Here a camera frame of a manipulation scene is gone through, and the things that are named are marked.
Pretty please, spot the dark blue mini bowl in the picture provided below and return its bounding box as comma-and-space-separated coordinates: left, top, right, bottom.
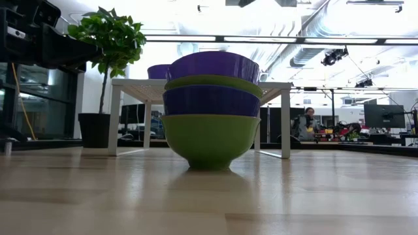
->
146, 63, 172, 80
167, 50, 261, 85
162, 85, 261, 118

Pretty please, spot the white perforated metal shelf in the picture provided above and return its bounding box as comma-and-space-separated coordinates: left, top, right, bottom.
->
107, 78, 293, 160

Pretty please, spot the black aluminium table frame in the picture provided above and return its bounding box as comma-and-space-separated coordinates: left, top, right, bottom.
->
0, 138, 418, 158

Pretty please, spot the black-framed glass partition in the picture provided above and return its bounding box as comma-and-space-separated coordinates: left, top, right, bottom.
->
0, 61, 86, 141

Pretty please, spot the green floral-lined mini bowl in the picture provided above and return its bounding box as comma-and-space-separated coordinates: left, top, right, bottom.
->
164, 74, 264, 99
160, 114, 262, 171

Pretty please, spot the black computer monitor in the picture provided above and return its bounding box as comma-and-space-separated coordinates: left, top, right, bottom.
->
120, 103, 146, 125
364, 104, 406, 129

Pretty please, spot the black plant pot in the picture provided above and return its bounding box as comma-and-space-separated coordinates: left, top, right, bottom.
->
77, 112, 111, 149

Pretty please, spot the long ceiling light strip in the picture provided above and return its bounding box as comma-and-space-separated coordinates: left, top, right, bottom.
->
143, 33, 418, 46

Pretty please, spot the green leafy potted tree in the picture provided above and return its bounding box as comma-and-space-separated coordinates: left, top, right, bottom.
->
67, 6, 147, 114

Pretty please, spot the silver ventilation duct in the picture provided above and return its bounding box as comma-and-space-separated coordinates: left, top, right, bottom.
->
264, 0, 330, 74

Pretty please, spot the yellow cable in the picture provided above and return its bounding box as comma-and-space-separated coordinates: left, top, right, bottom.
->
11, 63, 37, 141

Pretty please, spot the person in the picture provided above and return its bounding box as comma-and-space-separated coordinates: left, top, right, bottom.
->
295, 106, 320, 142

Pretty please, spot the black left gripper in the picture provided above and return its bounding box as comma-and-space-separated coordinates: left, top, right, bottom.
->
0, 0, 103, 72

